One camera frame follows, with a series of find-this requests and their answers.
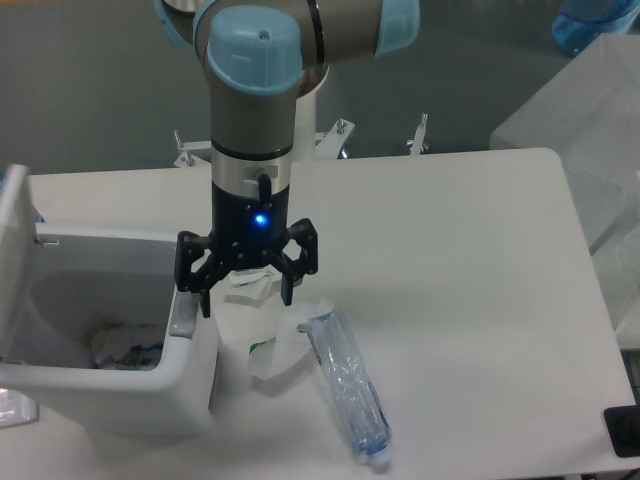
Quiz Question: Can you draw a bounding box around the crumpled white green wrapper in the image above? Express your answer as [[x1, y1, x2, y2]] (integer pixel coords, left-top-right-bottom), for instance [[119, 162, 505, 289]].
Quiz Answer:
[[247, 298, 334, 381]]

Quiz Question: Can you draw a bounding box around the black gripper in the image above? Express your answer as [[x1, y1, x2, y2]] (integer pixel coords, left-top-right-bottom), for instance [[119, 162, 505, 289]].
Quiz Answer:
[[174, 184, 319, 318]]

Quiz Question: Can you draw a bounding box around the blue water jug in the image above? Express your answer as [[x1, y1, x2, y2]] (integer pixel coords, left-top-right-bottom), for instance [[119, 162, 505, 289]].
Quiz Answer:
[[551, 0, 639, 57]]

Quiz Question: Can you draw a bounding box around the black device at edge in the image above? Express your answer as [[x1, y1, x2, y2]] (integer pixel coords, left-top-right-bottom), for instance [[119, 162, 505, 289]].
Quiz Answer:
[[604, 405, 639, 458]]

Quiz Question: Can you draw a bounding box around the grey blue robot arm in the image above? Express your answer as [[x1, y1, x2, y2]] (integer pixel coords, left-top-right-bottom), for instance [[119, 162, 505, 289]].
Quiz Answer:
[[155, 0, 420, 313]]

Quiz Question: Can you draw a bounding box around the crushed clear plastic bottle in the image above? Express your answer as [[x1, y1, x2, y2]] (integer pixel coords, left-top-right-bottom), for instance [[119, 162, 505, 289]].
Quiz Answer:
[[305, 310, 392, 473]]

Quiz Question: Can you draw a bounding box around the white plastic trash can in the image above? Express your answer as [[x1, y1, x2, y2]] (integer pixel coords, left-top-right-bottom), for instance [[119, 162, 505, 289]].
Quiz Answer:
[[1, 165, 220, 435]]

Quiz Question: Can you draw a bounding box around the blue labelled drink bottle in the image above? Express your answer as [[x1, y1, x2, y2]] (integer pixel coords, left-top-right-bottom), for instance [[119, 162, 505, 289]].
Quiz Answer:
[[0, 172, 45, 222]]

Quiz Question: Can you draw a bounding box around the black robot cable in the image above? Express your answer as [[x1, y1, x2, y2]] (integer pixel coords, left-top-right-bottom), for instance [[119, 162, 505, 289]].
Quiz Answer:
[[254, 167, 274, 206]]

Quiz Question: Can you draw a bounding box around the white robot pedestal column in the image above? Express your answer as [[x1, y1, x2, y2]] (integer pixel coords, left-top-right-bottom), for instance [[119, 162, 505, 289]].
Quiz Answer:
[[292, 66, 329, 162]]

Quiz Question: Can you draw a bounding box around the trash inside can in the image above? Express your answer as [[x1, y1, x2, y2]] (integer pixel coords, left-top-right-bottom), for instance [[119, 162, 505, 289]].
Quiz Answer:
[[90, 325, 165, 371]]

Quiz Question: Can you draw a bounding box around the white metal base frame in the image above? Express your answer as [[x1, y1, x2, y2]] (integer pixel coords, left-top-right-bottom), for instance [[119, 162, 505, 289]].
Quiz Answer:
[[173, 112, 430, 168]]

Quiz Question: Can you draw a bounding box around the crumpled white paper ball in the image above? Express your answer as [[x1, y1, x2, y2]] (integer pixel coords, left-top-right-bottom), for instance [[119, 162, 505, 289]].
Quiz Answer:
[[224, 267, 281, 302]]

